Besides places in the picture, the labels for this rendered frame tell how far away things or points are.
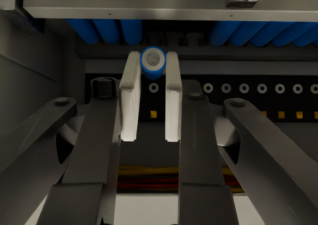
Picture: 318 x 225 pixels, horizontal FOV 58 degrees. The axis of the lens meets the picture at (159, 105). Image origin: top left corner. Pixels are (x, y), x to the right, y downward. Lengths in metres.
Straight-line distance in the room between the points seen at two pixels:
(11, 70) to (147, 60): 0.11
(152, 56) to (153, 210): 0.10
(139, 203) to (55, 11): 0.13
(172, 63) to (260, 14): 0.07
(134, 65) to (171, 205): 0.09
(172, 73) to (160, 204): 0.08
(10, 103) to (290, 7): 0.21
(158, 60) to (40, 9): 0.08
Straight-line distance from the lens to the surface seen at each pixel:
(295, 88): 0.36
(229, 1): 0.18
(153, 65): 0.19
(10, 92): 0.24
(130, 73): 0.15
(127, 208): 0.18
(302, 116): 0.36
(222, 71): 0.33
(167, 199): 0.18
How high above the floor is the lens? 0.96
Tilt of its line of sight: 11 degrees up
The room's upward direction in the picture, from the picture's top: 179 degrees counter-clockwise
